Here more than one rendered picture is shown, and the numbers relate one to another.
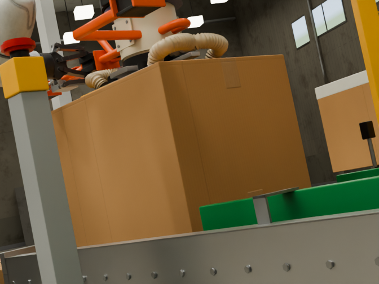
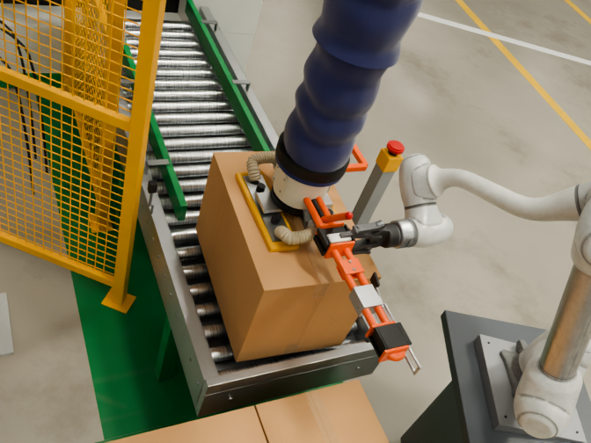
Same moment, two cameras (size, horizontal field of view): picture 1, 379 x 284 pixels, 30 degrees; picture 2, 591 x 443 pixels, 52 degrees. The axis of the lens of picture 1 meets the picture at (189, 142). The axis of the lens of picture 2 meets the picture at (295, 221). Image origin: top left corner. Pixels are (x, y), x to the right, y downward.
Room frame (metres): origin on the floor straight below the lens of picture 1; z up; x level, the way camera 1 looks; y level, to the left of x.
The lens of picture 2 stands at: (3.39, 0.17, 2.33)
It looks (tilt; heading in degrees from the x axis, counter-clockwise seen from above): 43 degrees down; 183
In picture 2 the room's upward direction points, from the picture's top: 22 degrees clockwise
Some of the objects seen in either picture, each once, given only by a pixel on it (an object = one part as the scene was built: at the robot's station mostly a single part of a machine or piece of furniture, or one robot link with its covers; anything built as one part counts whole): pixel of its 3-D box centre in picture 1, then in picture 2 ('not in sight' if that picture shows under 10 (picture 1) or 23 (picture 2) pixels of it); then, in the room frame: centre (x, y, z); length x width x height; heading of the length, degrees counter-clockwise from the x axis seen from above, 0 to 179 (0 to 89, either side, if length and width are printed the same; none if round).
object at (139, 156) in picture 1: (169, 158); (278, 250); (1.91, 0.06, 0.77); 0.60 x 0.40 x 0.40; 38
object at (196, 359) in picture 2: not in sight; (131, 156); (1.50, -0.71, 0.50); 2.31 x 0.05 x 0.19; 41
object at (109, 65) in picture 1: (99, 63); (334, 239); (2.09, 0.22, 1.10); 0.10 x 0.08 x 0.06; 131
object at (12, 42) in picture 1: (18, 50); (394, 148); (1.41, 0.30, 1.02); 0.07 x 0.07 x 0.04
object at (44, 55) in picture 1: (51, 66); (381, 236); (1.99, 0.34, 1.10); 0.09 x 0.07 x 0.08; 131
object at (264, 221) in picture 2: not in sight; (266, 206); (1.96, -0.02, 0.99); 0.34 x 0.10 x 0.05; 41
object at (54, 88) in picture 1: (64, 83); (365, 300); (2.25, 0.36, 1.09); 0.07 x 0.07 x 0.04; 41
